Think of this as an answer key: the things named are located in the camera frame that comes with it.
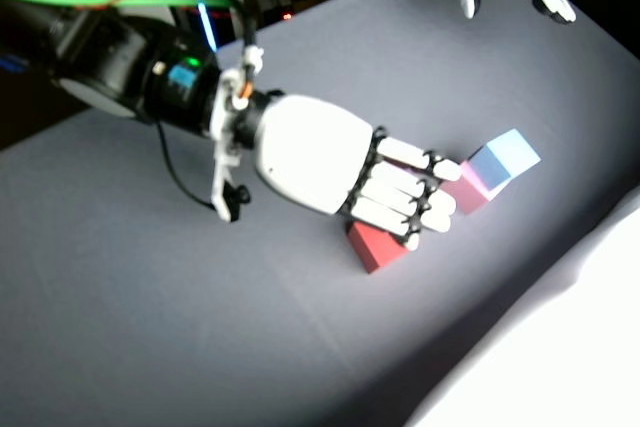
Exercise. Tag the red cube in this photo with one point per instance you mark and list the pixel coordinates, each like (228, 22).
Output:
(375, 249)

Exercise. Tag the small blue cube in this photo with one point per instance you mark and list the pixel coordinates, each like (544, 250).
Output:
(510, 157)

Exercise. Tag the grey table cloth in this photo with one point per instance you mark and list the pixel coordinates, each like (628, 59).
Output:
(150, 297)

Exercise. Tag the pink cube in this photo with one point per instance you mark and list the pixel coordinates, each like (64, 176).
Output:
(467, 194)

